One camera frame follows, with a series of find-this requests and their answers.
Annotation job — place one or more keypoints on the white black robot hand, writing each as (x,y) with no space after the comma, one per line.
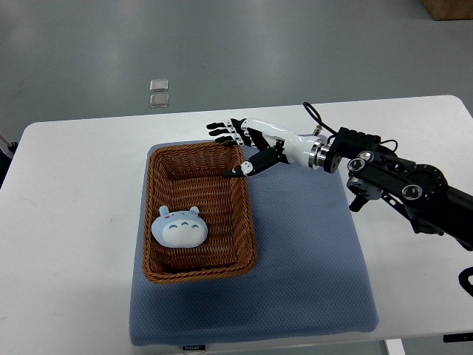
(275,145)

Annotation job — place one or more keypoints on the blue plush toy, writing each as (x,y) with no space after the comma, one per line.
(179,229)

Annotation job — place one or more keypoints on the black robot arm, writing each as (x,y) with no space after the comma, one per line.
(418,192)

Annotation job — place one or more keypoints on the brown wicker basket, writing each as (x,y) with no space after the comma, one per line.
(186,175)

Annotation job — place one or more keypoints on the blue quilted mat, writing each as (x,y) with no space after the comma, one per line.
(310,276)

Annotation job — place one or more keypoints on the upper metal floor plate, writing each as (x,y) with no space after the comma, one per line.
(159,85)

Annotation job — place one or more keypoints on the cardboard box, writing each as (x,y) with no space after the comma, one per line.
(449,10)

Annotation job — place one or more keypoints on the white table leg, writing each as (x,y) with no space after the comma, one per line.
(394,347)

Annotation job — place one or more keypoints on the black object at left edge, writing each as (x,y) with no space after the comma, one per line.
(6,160)

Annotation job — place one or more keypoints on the black table bracket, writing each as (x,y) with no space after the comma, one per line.
(462,337)

